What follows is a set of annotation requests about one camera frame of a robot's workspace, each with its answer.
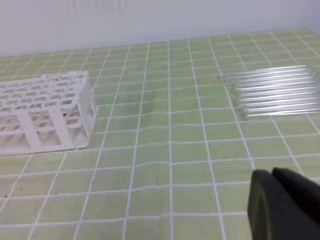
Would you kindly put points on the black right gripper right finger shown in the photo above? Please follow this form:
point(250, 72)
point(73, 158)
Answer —
point(303, 191)

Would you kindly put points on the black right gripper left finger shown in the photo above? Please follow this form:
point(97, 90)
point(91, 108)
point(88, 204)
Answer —
point(273, 214)

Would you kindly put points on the white plastic test tube rack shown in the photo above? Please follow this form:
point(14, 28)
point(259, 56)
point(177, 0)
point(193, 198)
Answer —
point(53, 112)

